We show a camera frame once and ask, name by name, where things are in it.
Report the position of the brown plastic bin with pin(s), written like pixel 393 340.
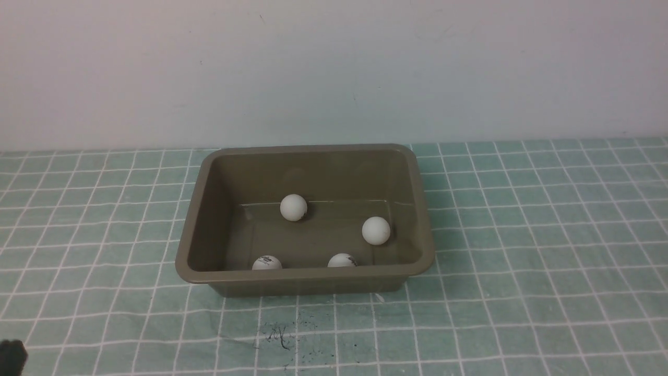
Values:
pixel 234 218

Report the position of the white ping-pong ball plain side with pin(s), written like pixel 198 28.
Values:
pixel 376 230

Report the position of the white ping-pong ball back left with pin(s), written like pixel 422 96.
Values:
pixel 293 207

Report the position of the white ping-pong ball front left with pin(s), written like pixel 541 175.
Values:
pixel 266 263

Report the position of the green checkered tablecloth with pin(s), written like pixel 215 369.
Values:
pixel 550 260

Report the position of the black gripper tip at corner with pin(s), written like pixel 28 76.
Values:
pixel 13 357

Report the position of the white ping-pong ball with logo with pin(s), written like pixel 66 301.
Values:
pixel 342 260

